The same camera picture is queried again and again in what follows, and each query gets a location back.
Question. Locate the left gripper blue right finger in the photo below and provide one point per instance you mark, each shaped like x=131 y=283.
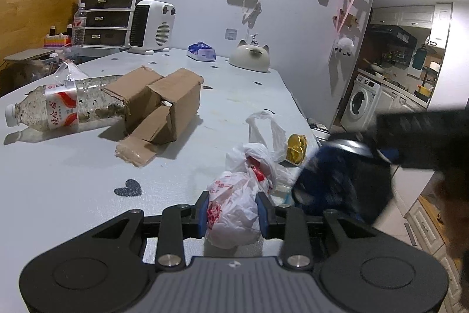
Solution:
x=266 y=215

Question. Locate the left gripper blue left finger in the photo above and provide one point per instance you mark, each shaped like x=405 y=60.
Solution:
x=201 y=214

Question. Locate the white red plastic bag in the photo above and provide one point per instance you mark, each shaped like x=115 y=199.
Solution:
x=250 y=168

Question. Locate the yellow wrapper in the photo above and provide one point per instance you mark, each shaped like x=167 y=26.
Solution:
x=297 y=145

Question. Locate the brown cardboard box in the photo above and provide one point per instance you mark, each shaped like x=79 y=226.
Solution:
x=158 y=109

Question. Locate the large clear plastic bottle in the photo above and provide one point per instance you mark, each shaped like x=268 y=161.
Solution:
x=66 y=105

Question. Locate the black heart sticker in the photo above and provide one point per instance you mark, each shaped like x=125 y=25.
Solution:
x=132 y=188

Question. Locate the white washing machine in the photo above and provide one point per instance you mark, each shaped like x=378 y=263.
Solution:
x=361 y=104

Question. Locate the white plush toy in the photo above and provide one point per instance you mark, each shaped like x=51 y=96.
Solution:
x=344 y=46

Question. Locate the cat shaped ceramic ornament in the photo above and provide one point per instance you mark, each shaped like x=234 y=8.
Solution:
x=251 y=57

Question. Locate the blue white tissue pack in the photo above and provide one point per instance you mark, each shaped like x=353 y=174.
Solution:
x=201 y=52

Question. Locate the white space heater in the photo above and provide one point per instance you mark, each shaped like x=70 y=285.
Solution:
x=151 y=27

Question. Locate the black drawer organizer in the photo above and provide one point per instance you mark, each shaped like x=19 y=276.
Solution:
x=108 y=22

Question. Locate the upright water bottle red label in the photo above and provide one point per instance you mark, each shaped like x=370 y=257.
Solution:
x=79 y=25

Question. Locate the colourful small box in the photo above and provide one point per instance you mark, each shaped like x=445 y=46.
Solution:
x=54 y=39

